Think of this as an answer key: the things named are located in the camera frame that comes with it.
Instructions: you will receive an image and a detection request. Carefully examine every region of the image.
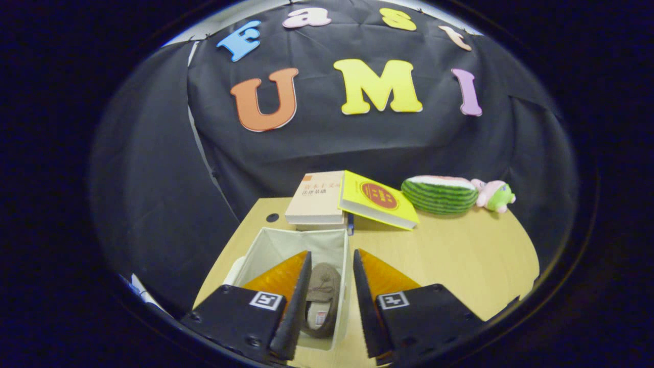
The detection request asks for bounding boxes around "yellow book with red circle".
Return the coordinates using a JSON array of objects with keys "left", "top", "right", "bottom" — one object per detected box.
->
[{"left": 338, "top": 170, "right": 420, "bottom": 231}]

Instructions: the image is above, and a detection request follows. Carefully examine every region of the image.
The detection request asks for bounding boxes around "brown fuzzy shoe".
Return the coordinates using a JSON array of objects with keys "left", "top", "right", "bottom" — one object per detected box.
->
[{"left": 301, "top": 262, "right": 342, "bottom": 339}]

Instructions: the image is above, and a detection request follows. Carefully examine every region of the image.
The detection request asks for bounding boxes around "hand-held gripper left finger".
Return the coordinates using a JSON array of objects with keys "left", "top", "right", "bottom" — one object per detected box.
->
[{"left": 180, "top": 250, "right": 312, "bottom": 361}]

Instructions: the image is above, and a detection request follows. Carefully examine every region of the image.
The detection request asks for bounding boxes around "watermelon slice plush toy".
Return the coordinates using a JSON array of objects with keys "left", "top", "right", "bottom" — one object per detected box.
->
[{"left": 401, "top": 175, "right": 480, "bottom": 215}]

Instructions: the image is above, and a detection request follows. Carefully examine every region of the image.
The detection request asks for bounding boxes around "pink and green plush toy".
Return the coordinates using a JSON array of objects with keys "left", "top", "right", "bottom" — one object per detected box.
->
[{"left": 470, "top": 178, "right": 517, "bottom": 214}]

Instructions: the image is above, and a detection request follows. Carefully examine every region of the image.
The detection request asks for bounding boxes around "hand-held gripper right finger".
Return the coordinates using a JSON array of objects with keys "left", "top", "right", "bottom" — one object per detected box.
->
[{"left": 353, "top": 248, "right": 483, "bottom": 364}]

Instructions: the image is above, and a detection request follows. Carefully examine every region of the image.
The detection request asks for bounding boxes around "green fabric storage box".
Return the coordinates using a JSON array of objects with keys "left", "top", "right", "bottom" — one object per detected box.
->
[{"left": 223, "top": 227, "right": 351, "bottom": 352}]

